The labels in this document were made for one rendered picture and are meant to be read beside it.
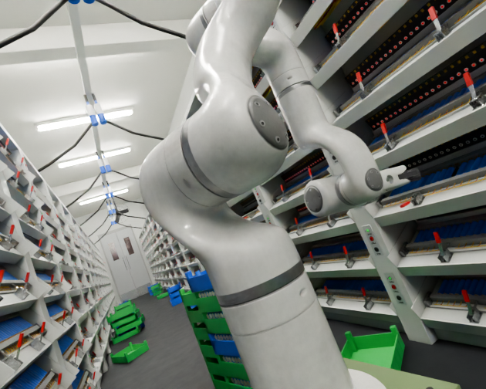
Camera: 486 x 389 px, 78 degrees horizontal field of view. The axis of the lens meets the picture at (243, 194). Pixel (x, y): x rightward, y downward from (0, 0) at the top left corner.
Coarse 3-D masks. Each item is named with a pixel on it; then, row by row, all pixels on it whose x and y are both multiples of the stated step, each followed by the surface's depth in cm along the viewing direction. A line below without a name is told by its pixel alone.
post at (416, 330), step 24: (288, 0) 124; (288, 24) 120; (312, 48) 122; (336, 72) 123; (336, 96) 120; (360, 120) 121; (336, 168) 118; (384, 168) 119; (360, 216) 115; (384, 240) 109; (384, 264) 112; (408, 288) 107; (408, 312) 109; (408, 336) 113; (432, 336) 106
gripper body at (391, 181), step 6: (390, 168) 71; (396, 168) 72; (402, 168) 72; (384, 174) 70; (390, 174) 70; (396, 174) 71; (384, 180) 70; (390, 180) 71; (396, 180) 70; (402, 180) 71; (408, 180) 73; (384, 186) 69; (390, 186) 70; (396, 186) 71; (384, 192) 74
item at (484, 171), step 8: (480, 168) 80; (456, 176) 86; (464, 176) 83; (472, 176) 82; (480, 176) 80; (432, 184) 92; (440, 184) 89; (448, 184) 88; (464, 184) 83; (408, 192) 100; (424, 192) 95; (384, 200) 109; (392, 200) 106; (400, 200) 102; (408, 200) 99
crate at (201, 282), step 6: (204, 270) 119; (186, 276) 114; (192, 276) 113; (198, 276) 107; (204, 276) 104; (192, 282) 111; (198, 282) 108; (204, 282) 105; (210, 282) 102; (192, 288) 112; (198, 288) 109; (204, 288) 105; (210, 288) 103
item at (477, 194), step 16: (480, 144) 88; (448, 192) 87; (464, 192) 81; (480, 192) 77; (368, 208) 110; (384, 208) 109; (400, 208) 100; (416, 208) 94; (432, 208) 90; (448, 208) 86; (464, 208) 83; (384, 224) 108
